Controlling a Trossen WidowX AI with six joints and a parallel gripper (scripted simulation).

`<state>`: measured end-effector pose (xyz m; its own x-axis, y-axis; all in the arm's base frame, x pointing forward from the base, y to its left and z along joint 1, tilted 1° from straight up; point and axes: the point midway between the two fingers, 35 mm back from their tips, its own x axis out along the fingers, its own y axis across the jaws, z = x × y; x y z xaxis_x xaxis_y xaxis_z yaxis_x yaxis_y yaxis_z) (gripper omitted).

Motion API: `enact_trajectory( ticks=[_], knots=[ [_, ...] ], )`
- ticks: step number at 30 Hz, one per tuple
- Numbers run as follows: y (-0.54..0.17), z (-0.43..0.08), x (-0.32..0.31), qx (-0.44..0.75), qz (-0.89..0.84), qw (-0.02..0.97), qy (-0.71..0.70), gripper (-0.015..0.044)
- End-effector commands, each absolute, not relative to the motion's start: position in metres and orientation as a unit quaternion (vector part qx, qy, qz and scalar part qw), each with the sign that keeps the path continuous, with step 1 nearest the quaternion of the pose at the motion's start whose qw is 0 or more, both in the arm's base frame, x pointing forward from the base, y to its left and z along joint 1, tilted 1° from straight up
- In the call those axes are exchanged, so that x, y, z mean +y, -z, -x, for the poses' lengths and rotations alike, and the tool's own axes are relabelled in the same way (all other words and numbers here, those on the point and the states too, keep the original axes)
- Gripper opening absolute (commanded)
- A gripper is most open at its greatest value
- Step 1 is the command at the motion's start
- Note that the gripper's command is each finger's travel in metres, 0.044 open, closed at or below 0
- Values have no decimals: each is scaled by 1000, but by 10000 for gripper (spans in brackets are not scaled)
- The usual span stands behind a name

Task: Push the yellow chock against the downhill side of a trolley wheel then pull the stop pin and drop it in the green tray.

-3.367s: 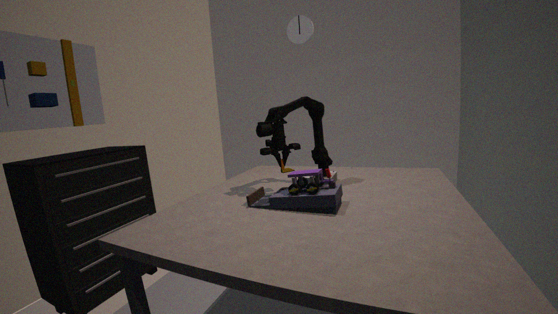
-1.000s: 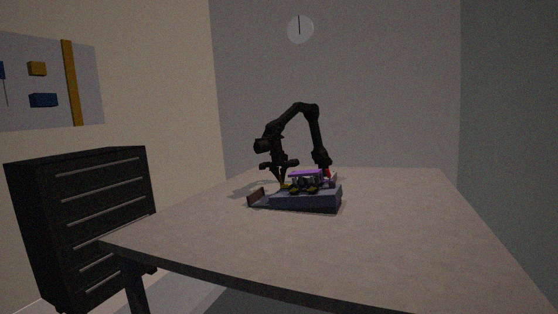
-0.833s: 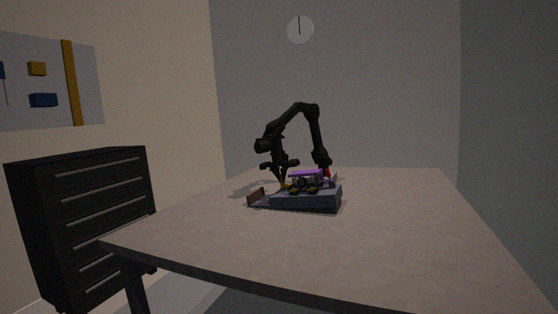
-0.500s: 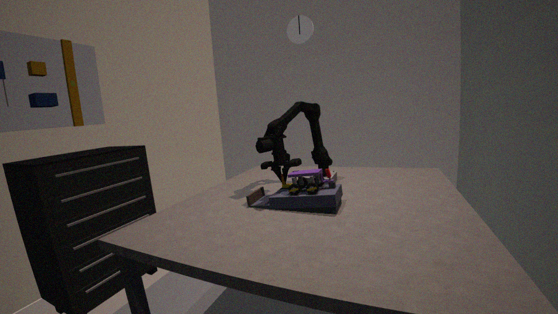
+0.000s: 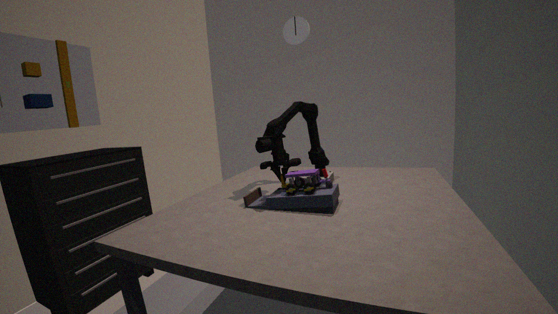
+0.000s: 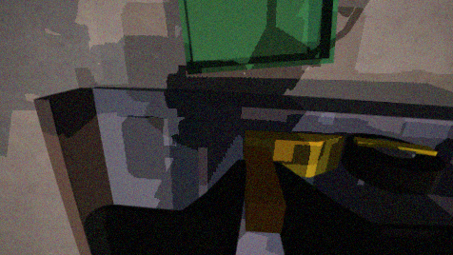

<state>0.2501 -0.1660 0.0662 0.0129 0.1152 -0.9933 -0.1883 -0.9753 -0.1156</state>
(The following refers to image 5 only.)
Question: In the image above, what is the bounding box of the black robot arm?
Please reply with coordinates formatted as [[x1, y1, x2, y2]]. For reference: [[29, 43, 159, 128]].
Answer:
[[255, 101, 329, 177]]

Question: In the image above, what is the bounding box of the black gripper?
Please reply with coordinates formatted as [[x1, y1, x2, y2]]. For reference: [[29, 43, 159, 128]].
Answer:
[[260, 148, 301, 182]]

